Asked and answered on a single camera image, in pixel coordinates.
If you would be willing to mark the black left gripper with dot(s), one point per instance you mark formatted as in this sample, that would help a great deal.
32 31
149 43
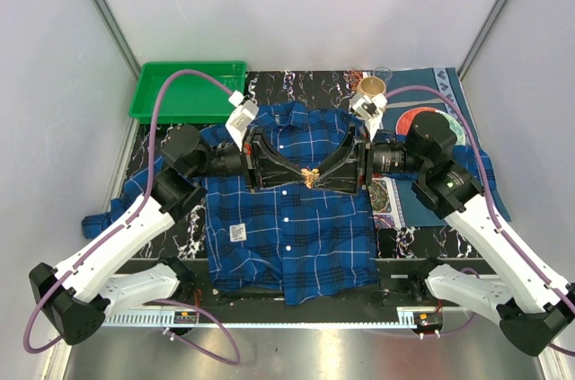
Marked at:
257 155

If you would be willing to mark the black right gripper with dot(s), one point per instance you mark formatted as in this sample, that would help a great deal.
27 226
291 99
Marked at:
347 178

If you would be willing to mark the gold flower brooch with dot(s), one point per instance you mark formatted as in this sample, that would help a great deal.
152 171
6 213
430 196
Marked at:
310 177

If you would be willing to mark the blue plaid shirt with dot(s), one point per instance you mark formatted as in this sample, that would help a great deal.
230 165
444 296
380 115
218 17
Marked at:
305 243

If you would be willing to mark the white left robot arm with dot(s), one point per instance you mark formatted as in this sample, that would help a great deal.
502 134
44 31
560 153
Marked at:
80 293

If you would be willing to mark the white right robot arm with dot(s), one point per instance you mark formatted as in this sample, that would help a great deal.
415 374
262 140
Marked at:
533 304

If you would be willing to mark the blue patterned placemat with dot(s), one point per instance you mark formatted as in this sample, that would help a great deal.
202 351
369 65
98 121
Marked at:
407 211

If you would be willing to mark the red and teal plate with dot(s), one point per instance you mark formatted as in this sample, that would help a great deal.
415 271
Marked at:
432 122

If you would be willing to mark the beige ceramic mug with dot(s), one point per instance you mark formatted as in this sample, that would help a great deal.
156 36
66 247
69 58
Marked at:
374 89

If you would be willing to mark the clear glass cup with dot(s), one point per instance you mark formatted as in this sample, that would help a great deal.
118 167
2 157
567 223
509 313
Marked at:
384 73

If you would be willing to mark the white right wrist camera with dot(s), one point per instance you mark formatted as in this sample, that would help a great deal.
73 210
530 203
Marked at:
370 109

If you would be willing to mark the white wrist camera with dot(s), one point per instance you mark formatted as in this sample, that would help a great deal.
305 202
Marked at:
244 113
370 109

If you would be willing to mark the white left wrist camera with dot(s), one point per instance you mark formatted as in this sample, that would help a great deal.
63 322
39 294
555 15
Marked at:
244 113

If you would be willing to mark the aluminium frame rail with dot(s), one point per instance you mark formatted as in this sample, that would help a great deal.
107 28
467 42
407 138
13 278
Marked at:
287 317

